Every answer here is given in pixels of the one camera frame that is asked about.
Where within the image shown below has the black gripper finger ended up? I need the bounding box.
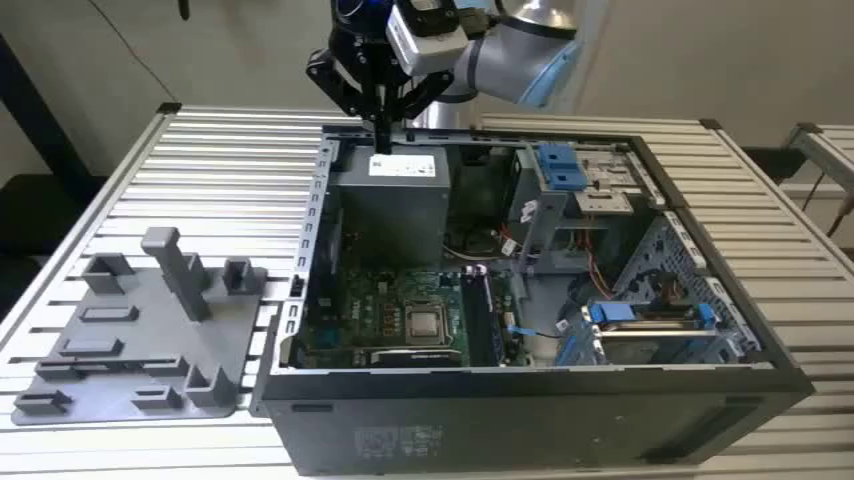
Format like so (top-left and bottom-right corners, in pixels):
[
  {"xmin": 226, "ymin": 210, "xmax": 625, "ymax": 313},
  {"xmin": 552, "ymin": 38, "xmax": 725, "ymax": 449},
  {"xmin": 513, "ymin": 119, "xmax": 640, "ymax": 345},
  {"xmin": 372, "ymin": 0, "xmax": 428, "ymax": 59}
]
[
  {"xmin": 304, "ymin": 46, "xmax": 392, "ymax": 154},
  {"xmin": 382, "ymin": 71, "xmax": 457, "ymax": 154}
]

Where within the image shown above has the black installed RAM stick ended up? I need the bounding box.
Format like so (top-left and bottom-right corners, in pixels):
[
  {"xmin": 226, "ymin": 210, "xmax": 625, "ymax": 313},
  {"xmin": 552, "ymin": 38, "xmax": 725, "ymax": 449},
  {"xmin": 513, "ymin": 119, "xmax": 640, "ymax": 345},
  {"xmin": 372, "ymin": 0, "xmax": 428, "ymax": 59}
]
[{"xmin": 460, "ymin": 264, "xmax": 502, "ymax": 365}]

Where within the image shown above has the blue plastic disk carrier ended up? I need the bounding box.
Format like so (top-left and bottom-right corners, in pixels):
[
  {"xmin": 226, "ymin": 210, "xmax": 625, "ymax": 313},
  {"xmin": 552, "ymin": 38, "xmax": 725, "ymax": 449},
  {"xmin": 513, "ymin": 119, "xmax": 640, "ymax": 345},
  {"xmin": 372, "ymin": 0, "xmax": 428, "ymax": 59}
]
[{"xmin": 537, "ymin": 143, "xmax": 588, "ymax": 192}]

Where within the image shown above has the grey power supply unit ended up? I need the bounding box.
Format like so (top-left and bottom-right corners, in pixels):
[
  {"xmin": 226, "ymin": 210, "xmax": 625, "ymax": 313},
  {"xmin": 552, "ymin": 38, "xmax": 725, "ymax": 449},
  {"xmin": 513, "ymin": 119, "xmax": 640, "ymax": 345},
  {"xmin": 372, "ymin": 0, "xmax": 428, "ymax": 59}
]
[{"xmin": 330, "ymin": 144, "xmax": 454, "ymax": 269}]

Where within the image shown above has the grey metal drive cage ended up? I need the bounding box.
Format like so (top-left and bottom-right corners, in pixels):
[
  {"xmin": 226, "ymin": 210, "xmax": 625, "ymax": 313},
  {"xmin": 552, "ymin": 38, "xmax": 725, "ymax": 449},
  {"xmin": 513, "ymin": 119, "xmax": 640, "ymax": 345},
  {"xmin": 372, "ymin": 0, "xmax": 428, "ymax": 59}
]
[{"xmin": 505, "ymin": 142, "xmax": 659, "ymax": 276}]

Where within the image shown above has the green motherboard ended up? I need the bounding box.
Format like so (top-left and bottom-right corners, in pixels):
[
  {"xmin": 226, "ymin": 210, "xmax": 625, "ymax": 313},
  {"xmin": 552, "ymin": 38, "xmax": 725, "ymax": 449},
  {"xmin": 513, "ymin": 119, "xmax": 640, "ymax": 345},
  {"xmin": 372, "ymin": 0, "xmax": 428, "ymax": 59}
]
[{"xmin": 296, "ymin": 267, "xmax": 534, "ymax": 369}]

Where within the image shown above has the silver CPU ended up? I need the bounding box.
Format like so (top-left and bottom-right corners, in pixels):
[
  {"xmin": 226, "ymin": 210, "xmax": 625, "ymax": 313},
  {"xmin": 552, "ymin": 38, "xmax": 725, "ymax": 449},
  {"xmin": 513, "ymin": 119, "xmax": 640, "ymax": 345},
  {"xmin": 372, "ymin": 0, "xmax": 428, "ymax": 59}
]
[{"xmin": 405, "ymin": 309, "xmax": 446, "ymax": 341}]

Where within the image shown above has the hard disk in blue carrier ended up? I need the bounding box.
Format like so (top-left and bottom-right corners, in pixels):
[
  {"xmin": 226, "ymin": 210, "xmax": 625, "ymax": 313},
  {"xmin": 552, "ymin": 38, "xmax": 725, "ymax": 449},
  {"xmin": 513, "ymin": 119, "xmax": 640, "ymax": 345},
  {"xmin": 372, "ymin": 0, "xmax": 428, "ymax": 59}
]
[{"xmin": 580, "ymin": 301, "xmax": 720, "ymax": 366}]

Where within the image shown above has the black graphics card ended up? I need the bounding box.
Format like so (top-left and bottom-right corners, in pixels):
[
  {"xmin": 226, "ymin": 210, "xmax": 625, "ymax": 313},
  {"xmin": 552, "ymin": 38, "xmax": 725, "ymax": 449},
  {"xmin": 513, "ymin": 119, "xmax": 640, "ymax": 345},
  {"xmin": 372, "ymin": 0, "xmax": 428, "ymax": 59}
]
[{"xmin": 368, "ymin": 348, "xmax": 462, "ymax": 370}]

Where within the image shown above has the black box under side table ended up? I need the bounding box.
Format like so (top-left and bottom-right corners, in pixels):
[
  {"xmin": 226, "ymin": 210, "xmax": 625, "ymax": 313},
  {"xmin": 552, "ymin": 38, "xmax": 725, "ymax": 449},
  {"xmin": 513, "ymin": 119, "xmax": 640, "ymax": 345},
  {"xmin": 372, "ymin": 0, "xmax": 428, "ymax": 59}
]
[{"xmin": 741, "ymin": 147, "xmax": 807, "ymax": 182}]

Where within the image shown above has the grey plastic parts rack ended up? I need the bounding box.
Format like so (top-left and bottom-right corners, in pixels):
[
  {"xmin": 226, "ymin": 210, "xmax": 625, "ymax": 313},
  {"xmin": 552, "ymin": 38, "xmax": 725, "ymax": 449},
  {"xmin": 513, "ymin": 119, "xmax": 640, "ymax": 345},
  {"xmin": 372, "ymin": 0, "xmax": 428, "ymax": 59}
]
[{"xmin": 10, "ymin": 225, "xmax": 272, "ymax": 427}]

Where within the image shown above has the aluminium side table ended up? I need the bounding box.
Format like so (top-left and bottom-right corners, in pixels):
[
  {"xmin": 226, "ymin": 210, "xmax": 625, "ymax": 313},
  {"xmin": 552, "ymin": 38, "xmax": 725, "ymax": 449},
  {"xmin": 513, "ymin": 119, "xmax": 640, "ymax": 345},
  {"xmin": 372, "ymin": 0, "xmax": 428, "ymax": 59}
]
[{"xmin": 776, "ymin": 122, "xmax": 854, "ymax": 211}]

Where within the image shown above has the black open PC case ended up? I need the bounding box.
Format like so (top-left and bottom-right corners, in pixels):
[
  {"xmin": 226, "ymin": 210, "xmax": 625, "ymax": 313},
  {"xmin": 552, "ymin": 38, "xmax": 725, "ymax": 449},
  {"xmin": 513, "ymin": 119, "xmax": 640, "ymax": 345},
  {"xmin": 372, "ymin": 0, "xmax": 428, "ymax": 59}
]
[{"xmin": 246, "ymin": 123, "xmax": 816, "ymax": 476}]

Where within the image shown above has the black camera bracket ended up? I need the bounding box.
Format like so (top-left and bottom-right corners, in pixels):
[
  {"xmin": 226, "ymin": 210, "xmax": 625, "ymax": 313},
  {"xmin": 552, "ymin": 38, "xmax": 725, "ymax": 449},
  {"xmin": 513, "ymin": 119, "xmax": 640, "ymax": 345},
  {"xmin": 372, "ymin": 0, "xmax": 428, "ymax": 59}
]
[{"xmin": 404, "ymin": 0, "xmax": 500, "ymax": 42}]

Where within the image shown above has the CPU socket metal frame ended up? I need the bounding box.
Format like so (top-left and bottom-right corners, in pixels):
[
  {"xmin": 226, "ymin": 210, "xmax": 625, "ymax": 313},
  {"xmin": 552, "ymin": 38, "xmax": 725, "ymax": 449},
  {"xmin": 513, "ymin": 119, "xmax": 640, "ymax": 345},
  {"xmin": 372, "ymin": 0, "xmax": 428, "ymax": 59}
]
[{"xmin": 397, "ymin": 297, "xmax": 456, "ymax": 347}]

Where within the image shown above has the orange wire bundle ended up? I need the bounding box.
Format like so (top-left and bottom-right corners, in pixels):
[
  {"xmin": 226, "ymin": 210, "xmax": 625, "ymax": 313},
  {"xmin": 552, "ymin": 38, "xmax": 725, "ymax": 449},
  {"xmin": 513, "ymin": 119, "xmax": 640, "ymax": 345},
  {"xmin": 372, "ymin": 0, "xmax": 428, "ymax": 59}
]
[{"xmin": 577, "ymin": 227, "xmax": 612, "ymax": 297}]

